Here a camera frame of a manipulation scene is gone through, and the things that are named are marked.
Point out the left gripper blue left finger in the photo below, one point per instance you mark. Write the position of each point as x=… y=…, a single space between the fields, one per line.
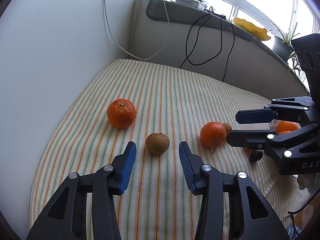
x=122 y=169

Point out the black power adapter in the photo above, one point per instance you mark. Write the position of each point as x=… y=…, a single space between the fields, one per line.
x=211 y=11

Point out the potted spider plant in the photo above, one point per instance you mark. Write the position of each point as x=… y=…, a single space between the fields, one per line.
x=284 y=49

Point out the small mandarin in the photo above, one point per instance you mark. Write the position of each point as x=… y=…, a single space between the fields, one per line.
x=121 y=113
x=247 y=150

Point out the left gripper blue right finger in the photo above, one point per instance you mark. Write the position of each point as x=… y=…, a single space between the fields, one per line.
x=191 y=164

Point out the brown longan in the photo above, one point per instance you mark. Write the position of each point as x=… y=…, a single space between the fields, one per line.
x=157 y=143
x=227 y=127

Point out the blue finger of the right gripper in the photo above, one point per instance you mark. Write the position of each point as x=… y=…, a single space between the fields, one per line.
x=255 y=116
x=250 y=139

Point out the mandarin with stem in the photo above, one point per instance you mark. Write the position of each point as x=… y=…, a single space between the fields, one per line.
x=213 y=135

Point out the large orange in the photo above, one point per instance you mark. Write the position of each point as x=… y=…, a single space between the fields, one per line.
x=286 y=127

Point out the yellow bowl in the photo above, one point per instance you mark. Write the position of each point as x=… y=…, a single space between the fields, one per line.
x=259 y=33

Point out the striped cloth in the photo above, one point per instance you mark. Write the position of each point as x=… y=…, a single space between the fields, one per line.
x=177 y=103

